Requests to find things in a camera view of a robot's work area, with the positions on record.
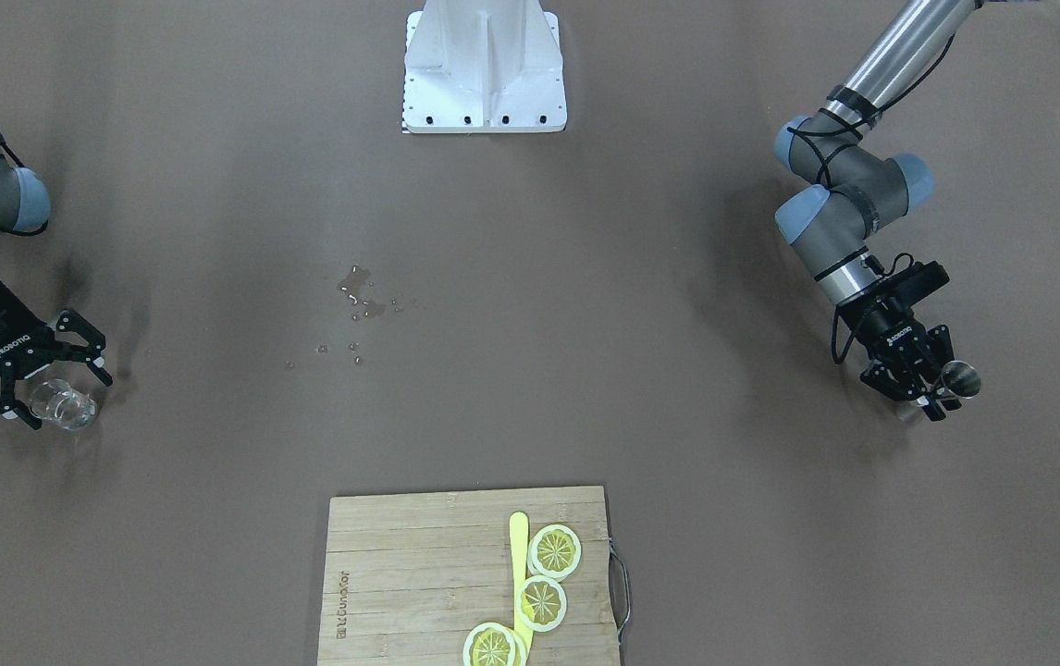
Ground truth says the clear glass shaker cup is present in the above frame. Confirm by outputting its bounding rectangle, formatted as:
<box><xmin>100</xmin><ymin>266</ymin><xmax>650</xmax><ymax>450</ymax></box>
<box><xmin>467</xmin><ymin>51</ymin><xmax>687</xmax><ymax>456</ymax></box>
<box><xmin>28</xmin><ymin>378</ymin><xmax>98</xmax><ymax>431</ymax></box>

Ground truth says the lemon slice middle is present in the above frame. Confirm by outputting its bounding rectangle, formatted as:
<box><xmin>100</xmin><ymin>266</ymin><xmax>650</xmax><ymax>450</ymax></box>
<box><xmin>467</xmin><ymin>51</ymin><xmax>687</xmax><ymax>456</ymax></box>
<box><xmin>514</xmin><ymin>574</ymin><xmax>569</xmax><ymax>633</ymax></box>

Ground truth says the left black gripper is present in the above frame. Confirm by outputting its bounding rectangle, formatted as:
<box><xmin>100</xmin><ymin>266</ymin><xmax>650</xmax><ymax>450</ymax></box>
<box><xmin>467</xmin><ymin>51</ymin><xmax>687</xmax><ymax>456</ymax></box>
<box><xmin>840</xmin><ymin>263</ymin><xmax>958</xmax><ymax>422</ymax></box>

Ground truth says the white pillar base mount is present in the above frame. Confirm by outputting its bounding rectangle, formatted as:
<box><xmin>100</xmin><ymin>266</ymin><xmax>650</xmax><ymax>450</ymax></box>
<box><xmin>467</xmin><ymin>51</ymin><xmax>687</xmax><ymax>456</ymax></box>
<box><xmin>401</xmin><ymin>1</ymin><xmax>568</xmax><ymax>135</ymax></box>

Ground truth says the steel jigger measuring cup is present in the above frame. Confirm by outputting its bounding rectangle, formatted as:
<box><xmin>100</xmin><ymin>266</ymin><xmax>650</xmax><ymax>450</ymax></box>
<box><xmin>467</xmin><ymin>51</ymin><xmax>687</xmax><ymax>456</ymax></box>
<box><xmin>894</xmin><ymin>360</ymin><xmax>982</xmax><ymax>423</ymax></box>

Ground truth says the lemon slice top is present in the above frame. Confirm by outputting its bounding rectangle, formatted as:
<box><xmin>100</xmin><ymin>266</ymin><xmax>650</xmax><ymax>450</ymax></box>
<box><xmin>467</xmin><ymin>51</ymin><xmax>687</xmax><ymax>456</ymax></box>
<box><xmin>527</xmin><ymin>524</ymin><xmax>583</xmax><ymax>582</ymax></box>

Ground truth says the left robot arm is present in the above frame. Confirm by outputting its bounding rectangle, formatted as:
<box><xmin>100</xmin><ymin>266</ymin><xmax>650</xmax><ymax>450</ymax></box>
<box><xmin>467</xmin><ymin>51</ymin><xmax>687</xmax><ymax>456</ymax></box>
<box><xmin>774</xmin><ymin>1</ymin><xmax>981</xmax><ymax>422</ymax></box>

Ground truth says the lemon slice bottom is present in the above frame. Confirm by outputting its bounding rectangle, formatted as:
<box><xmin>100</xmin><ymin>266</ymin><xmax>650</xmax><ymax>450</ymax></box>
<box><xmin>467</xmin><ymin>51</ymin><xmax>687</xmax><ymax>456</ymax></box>
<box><xmin>460</xmin><ymin>623</ymin><xmax>527</xmax><ymax>666</ymax></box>

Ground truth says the wooden cutting board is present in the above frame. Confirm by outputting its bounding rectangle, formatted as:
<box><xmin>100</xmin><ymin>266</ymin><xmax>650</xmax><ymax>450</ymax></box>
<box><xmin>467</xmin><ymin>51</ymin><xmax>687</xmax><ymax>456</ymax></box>
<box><xmin>317</xmin><ymin>486</ymin><xmax>622</xmax><ymax>665</ymax></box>

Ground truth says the lemon slice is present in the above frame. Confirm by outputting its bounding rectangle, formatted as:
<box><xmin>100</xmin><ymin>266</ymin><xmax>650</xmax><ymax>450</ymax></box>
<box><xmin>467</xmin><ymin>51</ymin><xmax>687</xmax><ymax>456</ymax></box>
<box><xmin>514</xmin><ymin>574</ymin><xmax>569</xmax><ymax>633</ymax></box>
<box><xmin>527</xmin><ymin>524</ymin><xmax>583</xmax><ymax>582</ymax></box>
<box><xmin>460</xmin><ymin>623</ymin><xmax>527</xmax><ymax>666</ymax></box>

